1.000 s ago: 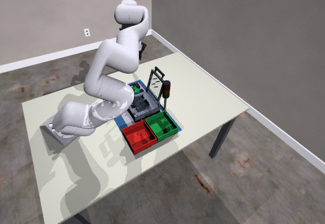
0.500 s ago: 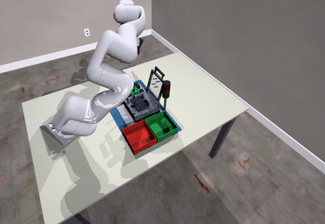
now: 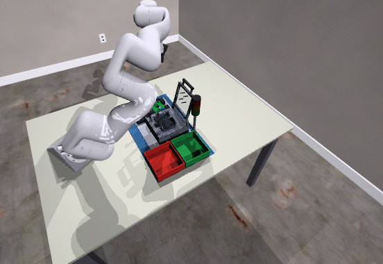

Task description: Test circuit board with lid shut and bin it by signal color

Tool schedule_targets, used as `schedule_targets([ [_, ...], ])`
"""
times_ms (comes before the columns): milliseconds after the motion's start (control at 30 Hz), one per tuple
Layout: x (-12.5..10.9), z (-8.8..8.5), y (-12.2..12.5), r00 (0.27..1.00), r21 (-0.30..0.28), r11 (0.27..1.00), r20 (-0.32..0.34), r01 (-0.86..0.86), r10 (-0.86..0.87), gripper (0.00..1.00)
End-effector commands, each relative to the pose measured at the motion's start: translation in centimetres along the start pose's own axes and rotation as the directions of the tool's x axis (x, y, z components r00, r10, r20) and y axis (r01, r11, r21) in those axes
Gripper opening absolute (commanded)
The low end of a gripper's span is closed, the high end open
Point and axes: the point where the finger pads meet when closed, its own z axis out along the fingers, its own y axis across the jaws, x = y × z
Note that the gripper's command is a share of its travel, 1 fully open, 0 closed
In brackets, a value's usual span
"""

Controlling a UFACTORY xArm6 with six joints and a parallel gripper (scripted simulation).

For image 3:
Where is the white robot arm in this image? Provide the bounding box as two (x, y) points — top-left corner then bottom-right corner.
(57, 0), (171, 163)

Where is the green circuit board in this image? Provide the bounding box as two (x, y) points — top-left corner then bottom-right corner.
(152, 100), (166, 113)

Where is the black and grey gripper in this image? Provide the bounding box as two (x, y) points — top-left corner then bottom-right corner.
(160, 42), (168, 63)

